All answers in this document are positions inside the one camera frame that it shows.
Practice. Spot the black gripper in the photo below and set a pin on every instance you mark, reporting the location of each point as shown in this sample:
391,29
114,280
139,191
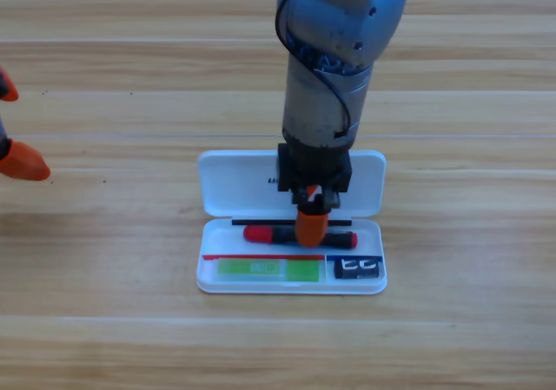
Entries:
2,131
313,168

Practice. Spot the red black marker pen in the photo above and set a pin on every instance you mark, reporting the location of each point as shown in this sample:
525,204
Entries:
265,233

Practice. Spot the black eraser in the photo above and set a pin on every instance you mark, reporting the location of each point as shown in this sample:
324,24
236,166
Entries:
347,272

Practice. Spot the green white glue stick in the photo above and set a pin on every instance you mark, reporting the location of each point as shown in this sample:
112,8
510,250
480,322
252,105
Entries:
269,269

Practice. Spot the white Unitree pencil case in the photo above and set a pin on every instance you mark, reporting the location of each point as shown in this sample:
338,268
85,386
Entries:
234,181

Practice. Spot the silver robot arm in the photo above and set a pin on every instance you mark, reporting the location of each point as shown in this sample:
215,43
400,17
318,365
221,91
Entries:
304,112

